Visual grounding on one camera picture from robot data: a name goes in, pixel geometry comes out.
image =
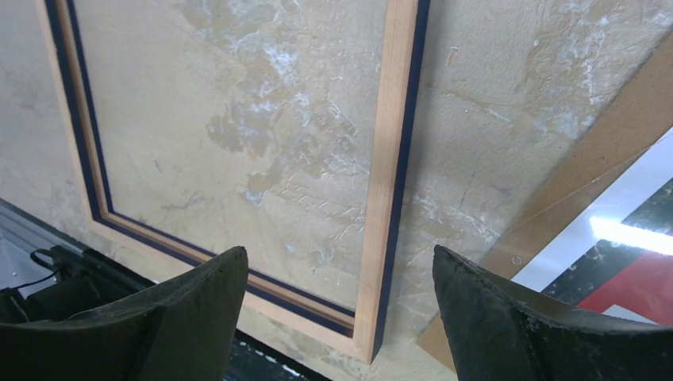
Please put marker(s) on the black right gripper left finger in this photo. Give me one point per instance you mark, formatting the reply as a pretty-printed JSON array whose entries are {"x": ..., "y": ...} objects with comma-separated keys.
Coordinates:
[{"x": 182, "y": 329}]

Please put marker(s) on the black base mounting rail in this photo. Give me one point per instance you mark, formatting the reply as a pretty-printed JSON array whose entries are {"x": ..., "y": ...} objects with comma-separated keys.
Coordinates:
[{"x": 51, "y": 266}]

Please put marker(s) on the blue wooden picture frame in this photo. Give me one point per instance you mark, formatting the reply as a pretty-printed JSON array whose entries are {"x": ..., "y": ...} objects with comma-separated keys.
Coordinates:
[{"x": 357, "y": 333}]

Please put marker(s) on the clear acrylic sheet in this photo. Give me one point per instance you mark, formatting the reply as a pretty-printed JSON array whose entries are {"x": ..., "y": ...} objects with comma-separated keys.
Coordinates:
[{"x": 507, "y": 89}]

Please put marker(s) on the brown cardboard backing board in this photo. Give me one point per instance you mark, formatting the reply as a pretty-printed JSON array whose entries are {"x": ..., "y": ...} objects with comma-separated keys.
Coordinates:
[{"x": 634, "y": 121}]

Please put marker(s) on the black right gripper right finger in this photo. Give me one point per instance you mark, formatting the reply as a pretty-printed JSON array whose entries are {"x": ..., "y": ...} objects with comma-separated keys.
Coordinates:
[{"x": 500, "y": 330}]

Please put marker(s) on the colour photo print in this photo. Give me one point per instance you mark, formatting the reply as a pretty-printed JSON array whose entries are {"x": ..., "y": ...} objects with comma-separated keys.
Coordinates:
[{"x": 613, "y": 251}]

